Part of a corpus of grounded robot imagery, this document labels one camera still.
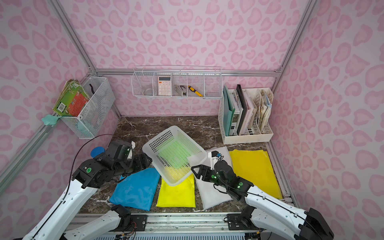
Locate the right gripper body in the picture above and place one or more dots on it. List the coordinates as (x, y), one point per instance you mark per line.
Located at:
(205, 173)

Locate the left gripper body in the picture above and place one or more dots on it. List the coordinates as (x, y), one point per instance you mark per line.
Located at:
(139, 162)

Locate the white raincoat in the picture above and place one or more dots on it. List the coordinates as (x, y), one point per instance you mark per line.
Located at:
(209, 196)

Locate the blue raincoat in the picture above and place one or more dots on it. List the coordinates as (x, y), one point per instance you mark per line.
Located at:
(137, 190)

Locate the white perforated plastic basket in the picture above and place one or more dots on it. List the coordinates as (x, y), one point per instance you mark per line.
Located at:
(172, 176)

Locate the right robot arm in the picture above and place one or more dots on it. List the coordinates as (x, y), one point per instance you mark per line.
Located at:
(265, 211)

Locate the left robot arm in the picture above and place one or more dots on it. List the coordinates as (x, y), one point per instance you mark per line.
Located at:
(117, 160)

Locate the green folded raincoat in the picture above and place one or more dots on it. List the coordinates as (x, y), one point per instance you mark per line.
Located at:
(174, 155)

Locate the golden yellow folded raincoat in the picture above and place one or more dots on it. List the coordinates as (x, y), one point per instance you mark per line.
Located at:
(256, 167)

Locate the blue lid pen canister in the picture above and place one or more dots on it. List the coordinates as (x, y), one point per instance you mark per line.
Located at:
(97, 151)

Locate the black folder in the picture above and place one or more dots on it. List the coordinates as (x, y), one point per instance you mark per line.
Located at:
(244, 106)

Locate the teal folder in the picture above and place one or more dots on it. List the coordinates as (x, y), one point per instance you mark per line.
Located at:
(228, 112)

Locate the white desktop file organizer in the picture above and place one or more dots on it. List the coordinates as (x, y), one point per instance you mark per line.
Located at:
(252, 133)

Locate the round metal tin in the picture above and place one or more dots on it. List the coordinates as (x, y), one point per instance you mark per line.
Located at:
(148, 91)

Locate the white pink calculator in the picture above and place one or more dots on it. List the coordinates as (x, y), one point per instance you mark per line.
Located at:
(164, 86)

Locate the beige paper stack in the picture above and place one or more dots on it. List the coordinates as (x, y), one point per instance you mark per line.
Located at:
(265, 110)

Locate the yellow utility knife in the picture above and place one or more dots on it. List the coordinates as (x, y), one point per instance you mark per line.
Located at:
(195, 91)

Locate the green red booklet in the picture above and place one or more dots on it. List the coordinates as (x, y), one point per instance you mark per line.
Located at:
(72, 100)

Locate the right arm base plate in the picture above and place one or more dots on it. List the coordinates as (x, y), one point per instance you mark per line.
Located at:
(239, 222)

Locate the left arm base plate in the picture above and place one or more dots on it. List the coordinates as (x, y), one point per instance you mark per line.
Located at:
(136, 222)

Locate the white mesh wall basket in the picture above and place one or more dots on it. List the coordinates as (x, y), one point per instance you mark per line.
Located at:
(88, 124)

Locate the white wire wall shelf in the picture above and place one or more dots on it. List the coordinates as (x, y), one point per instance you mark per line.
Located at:
(209, 82)

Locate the mint green wall hook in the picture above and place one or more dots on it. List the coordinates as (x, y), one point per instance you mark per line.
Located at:
(50, 120)

